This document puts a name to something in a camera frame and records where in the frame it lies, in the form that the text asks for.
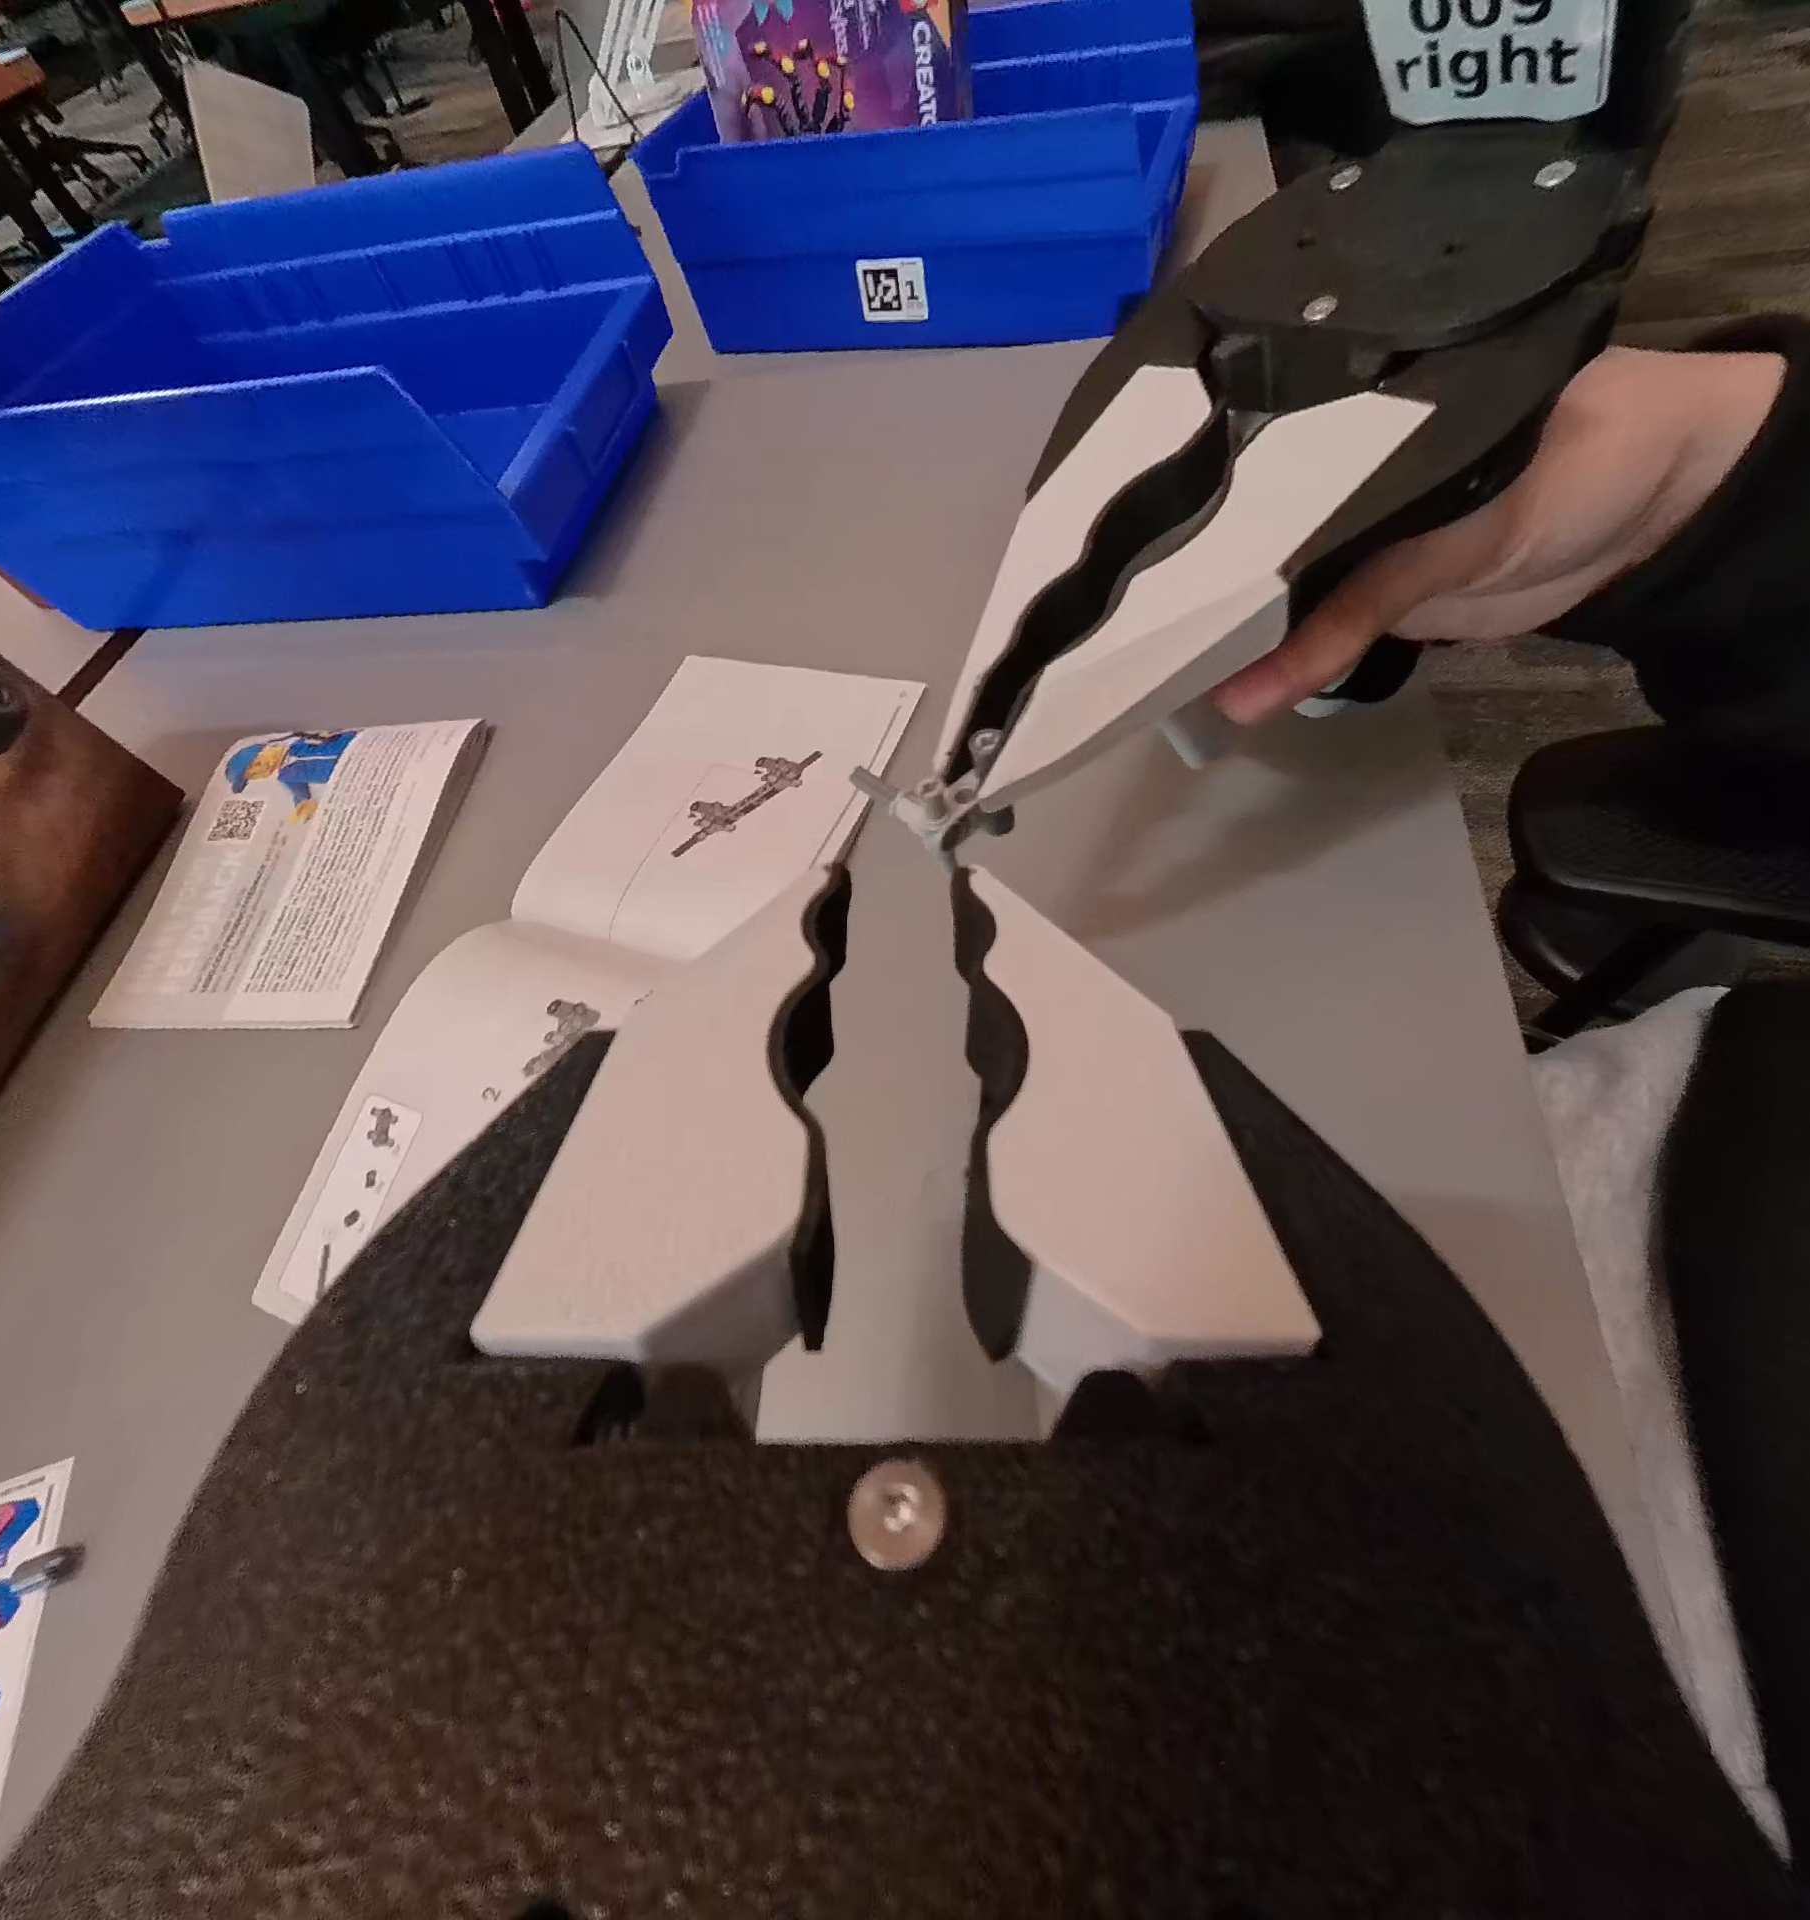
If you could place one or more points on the printed leaflet with blue figure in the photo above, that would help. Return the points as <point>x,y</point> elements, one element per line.
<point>300,888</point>

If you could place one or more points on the person's white garment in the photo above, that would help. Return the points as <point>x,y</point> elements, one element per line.
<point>1629,1277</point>

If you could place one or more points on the small grey lego piece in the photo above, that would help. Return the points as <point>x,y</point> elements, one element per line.
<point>50,1566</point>

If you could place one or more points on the car lego set box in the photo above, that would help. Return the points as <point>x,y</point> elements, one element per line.
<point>34,870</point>

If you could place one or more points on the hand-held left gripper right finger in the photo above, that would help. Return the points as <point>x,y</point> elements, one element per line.
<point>1128,1186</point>

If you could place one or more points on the blue bin with label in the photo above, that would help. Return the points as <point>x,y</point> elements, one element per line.
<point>965,225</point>

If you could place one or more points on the grey cardboard divider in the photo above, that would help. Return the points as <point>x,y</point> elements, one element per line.
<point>250,134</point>

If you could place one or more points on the person's right hand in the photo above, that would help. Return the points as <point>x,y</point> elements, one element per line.
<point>1564,513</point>

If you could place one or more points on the grey lego axle assembly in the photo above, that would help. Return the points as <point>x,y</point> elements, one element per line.
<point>934,800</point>

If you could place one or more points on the black office chair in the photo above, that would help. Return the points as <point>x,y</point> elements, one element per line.
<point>1687,853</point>

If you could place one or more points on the open lego instruction booklet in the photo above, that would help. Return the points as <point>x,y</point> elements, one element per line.
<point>664,836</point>

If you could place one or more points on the person's right forearm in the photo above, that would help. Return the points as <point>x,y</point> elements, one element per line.
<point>1777,599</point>

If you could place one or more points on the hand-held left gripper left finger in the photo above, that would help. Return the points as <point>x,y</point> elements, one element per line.
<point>647,1186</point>

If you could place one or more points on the purple lego box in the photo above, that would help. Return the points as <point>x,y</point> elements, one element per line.
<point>827,66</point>

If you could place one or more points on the large empty blue bin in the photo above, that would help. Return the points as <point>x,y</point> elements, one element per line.
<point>248,451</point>

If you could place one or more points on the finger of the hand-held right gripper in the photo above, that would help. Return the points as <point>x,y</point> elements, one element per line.
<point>1052,543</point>
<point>1218,582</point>

